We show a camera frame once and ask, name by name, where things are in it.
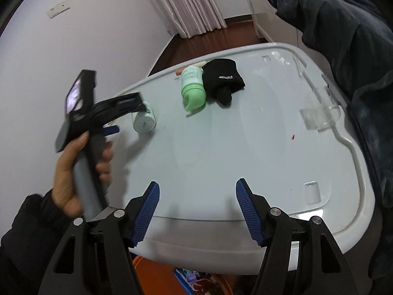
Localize black sock with white logo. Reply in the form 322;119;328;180
202;58;246;109

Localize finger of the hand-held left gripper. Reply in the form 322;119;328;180
104;91;146;119
101;124;120;137

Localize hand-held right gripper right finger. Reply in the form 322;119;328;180
235;178;358;295

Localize person's left hand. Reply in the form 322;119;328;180
52;131;114;219

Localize white bottle with green print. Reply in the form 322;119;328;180
131;101;157;134

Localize white plastic storage box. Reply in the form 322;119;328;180
115;41;376;275

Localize large clear plastic cup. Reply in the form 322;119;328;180
299;85;342;133

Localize orange plastic bin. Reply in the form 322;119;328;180
131;253;261;295

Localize white bed frame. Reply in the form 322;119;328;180
215;0;303;45

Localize pink striped curtain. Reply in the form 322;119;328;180
135;0;227;39

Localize dark grey fleece cloth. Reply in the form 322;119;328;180
264;0;393;280

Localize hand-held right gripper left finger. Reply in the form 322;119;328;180
38;181;161;295

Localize person's left forearm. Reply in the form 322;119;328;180
0;189;77;295

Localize mint green pump bottle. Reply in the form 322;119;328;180
180;65;207;114

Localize white wall socket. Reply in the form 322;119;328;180
46;1;72;19

